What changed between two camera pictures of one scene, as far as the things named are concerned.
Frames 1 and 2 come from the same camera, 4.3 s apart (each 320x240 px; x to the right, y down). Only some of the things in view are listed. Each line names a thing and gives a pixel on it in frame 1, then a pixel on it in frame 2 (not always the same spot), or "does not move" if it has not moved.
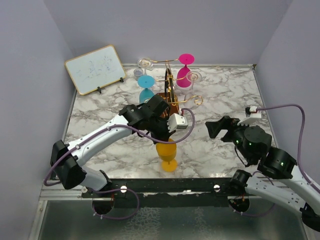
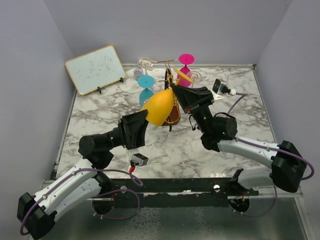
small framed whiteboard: (95, 70) does not move
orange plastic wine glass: (167, 152) -> (160, 105)
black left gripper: (165, 136) -> (132, 128)
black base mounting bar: (170, 193) does not move
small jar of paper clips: (138, 72) does not move
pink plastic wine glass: (184, 76) does not move
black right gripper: (225, 122) -> (193, 100)
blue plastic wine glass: (146, 81) does not move
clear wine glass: (192, 76) does not move
